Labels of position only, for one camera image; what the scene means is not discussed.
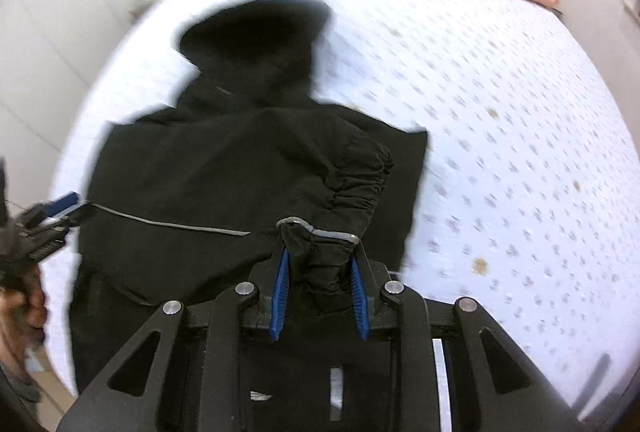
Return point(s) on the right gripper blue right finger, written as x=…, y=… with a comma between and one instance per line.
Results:
x=360, y=302

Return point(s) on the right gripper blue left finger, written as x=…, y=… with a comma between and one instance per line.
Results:
x=279, y=298

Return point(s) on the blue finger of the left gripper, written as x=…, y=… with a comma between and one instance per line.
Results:
x=54, y=207

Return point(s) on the black hooded jacket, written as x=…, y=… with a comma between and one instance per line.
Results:
x=187, y=199

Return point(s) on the person's left hand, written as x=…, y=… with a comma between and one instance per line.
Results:
x=22, y=323

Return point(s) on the bed with floral quilt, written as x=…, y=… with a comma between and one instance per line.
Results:
x=529, y=201

